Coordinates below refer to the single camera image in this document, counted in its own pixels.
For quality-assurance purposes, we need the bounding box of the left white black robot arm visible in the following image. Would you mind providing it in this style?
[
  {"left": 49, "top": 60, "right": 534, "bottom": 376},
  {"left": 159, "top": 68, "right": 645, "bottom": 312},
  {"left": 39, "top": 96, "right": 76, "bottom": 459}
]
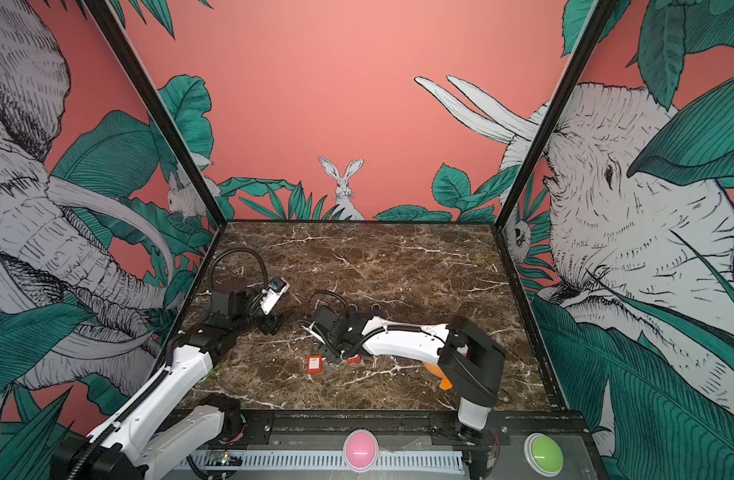
[{"left": 49, "top": 247, "right": 290, "bottom": 479}]

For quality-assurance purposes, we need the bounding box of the right black frame post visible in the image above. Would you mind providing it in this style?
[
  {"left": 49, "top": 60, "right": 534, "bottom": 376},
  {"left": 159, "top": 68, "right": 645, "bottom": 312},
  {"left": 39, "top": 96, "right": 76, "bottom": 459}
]
[{"left": 495, "top": 0, "right": 618, "bottom": 233}]

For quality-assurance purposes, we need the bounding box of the white vented strip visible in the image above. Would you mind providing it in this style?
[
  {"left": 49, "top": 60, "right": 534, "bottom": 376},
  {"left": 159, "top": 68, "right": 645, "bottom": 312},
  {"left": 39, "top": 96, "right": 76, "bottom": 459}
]
[{"left": 192, "top": 450, "right": 466, "bottom": 475}]

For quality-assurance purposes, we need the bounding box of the left black frame post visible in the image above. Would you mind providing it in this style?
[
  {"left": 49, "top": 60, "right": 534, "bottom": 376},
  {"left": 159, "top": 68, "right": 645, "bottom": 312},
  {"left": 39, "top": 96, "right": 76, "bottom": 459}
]
[{"left": 84, "top": 0, "right": 228, "bottom": 229}]

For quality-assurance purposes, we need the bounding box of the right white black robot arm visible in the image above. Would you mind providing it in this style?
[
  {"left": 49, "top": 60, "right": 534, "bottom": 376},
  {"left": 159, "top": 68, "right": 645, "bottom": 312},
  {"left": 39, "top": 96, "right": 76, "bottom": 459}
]
[{"left": 302, "top": 290, "right": 507, "bottom": 446}]

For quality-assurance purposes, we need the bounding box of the green push button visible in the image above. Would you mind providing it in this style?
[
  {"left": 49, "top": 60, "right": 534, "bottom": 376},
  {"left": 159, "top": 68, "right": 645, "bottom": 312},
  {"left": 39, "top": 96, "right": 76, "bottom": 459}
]
[{"left": 523, "top": 432, "right": 565, "bottom": 478}]

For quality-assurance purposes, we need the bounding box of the pink push button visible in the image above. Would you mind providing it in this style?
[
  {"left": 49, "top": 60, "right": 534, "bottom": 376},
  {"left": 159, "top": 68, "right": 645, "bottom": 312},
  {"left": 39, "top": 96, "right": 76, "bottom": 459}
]
[{"left": 342, "top": 429, "right": 380, "bottom": 473}]

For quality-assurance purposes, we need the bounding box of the orange shark plush toy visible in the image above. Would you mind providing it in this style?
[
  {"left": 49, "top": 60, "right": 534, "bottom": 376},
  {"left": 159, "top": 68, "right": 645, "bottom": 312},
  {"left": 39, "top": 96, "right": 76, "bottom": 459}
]
[{"left": 423, "top": 362, "right": 453, "bottom": 391}]

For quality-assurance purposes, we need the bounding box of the black front mounting rail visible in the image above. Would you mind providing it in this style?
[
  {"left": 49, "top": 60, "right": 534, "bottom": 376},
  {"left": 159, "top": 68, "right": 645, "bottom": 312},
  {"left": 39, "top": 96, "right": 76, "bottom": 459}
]
[{"left": 207, "top": 409, "right": 591, "bottom": 447}]

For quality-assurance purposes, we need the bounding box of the black frame post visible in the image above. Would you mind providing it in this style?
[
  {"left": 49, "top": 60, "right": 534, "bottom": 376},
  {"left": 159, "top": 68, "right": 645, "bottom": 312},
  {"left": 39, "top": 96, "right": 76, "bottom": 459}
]
[
  {"left": 84, "top": 0, "right": 228, "bottom": 229},
  {"left": 495, "top": 0, "right": 618, "bottom": 233}
]

